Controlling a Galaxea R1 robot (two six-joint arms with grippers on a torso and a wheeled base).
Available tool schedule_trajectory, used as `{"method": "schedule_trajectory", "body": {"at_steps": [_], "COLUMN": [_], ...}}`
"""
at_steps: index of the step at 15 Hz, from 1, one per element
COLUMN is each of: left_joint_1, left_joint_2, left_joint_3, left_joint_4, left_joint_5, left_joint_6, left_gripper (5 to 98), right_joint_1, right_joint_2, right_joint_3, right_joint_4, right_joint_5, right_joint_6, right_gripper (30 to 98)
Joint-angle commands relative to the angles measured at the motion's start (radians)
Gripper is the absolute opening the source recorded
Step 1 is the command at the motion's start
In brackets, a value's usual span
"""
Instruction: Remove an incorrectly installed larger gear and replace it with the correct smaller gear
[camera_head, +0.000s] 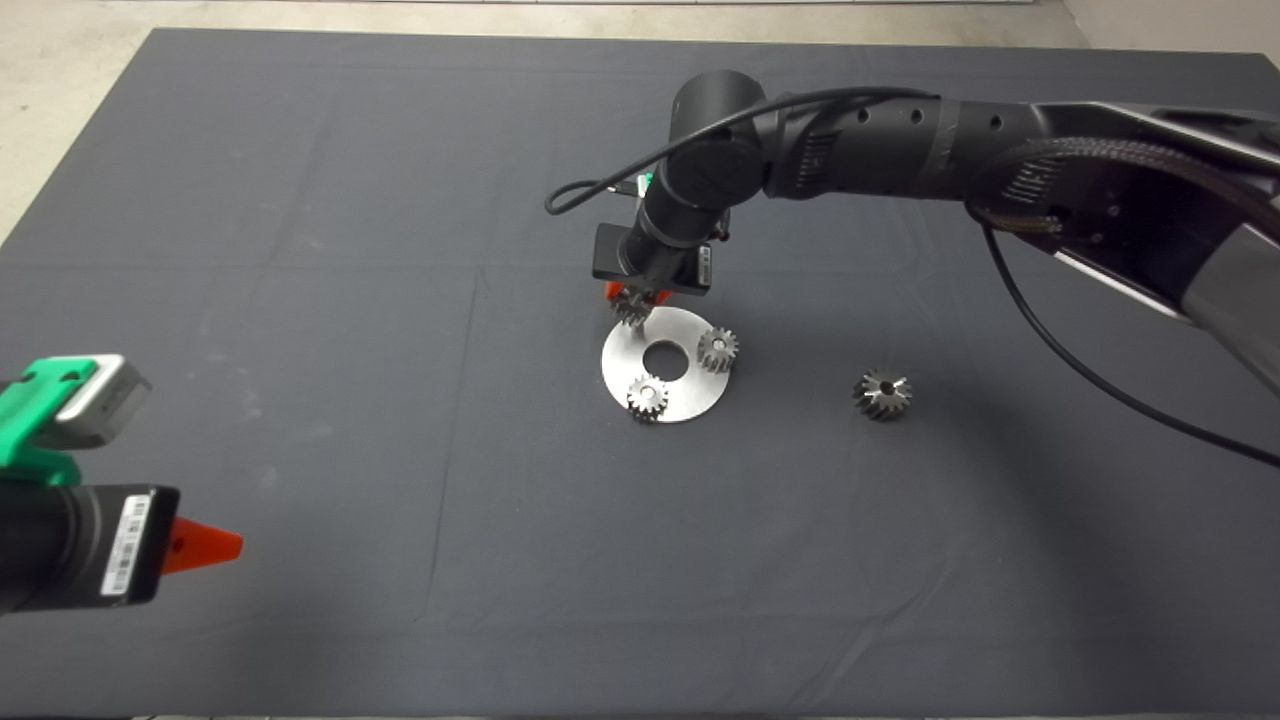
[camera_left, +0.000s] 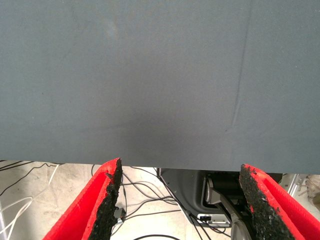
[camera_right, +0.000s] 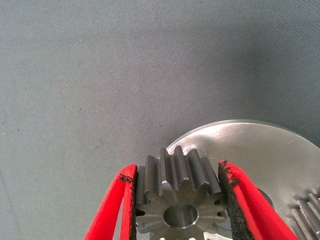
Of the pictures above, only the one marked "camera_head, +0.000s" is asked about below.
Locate larger steel gear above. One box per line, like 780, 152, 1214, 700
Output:
853, 368, 913, 422

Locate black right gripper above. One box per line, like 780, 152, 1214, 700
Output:
592, 223, 713, 303

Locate round metal plate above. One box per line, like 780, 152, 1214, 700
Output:
602, 305, 734, 424

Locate black right camera cable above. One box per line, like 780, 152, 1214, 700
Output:
545, 85, 1280, 469

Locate green left camera mount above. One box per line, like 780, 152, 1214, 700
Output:
0, 358, 101, 488

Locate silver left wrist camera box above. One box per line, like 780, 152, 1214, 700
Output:
55, 355, 153, 448

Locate dark grey table cloth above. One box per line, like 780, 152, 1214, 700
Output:
0, 28, 1280, 719

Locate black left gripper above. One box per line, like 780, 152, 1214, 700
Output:
40, 485, 245, 611

